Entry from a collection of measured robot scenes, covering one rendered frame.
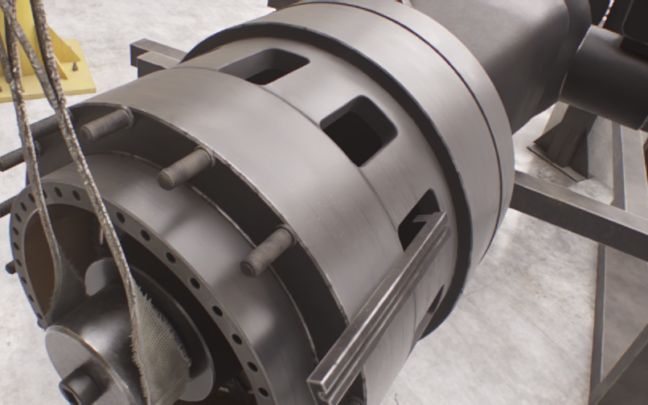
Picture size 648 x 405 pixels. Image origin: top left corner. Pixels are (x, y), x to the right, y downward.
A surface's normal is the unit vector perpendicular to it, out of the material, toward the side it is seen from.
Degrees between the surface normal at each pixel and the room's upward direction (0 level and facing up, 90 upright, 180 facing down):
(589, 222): 90
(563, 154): 90
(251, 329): 47
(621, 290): 0
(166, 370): 78
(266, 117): 13
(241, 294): 39
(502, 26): 29
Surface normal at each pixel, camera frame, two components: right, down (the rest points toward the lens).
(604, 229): -0.42, 0.49
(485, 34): -0.09, -0.49
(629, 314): 0.15, -0.79
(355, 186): 0.62, -0.39
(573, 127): -0.83, 0.22
